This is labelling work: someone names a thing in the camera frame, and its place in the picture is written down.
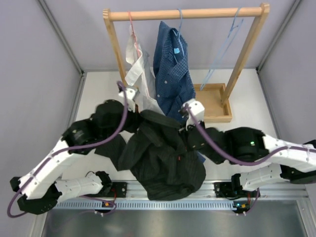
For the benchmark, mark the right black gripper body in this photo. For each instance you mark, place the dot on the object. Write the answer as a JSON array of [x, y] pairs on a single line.
[[189, 131]]

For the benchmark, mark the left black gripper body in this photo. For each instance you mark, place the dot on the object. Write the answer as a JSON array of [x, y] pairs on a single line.
[[129, 125]]

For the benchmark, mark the black striped shirt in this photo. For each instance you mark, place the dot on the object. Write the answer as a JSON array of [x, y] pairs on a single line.
[[158, 157]]

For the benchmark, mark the light blue hanger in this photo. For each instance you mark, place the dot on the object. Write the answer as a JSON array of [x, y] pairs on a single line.
[[233, 31]]

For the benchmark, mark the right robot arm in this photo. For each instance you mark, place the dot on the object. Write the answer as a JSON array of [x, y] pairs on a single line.
[[285, 161]]

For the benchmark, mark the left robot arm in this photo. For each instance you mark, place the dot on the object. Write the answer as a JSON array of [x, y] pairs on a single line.
[[41, 189]]

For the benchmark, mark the white shirt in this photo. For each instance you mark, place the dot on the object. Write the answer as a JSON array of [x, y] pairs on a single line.
[[140, 76]]

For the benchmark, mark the blue checked shirt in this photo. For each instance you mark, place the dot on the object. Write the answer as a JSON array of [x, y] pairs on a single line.
[[173, 82]]

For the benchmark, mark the blue hanger with shirt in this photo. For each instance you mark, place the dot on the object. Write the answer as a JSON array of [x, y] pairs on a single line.
[[180, 29]]

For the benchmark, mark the wooden clothes rack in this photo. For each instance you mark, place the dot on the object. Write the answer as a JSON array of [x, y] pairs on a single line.
[[215, 96]]

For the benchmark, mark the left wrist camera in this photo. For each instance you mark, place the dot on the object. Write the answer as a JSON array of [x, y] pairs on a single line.
[[130, 94]]

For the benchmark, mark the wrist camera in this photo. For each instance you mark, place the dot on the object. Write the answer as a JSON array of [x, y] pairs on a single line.
[[192, 111], [130, 94]]

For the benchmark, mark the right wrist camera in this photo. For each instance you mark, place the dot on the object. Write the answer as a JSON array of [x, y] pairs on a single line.
[[192, 111]]

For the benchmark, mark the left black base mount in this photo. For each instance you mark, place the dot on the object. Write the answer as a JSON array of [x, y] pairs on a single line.
[[118, 190]]

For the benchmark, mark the slotted grey cable duct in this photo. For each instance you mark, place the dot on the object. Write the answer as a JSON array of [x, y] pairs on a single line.
[[86, 204]]

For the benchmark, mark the pink wire hanger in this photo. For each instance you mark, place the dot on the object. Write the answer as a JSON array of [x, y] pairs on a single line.
[[136, 43]]

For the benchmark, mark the aluminium mounting rail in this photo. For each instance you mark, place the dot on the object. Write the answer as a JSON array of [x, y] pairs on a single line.
[[210, 190]]

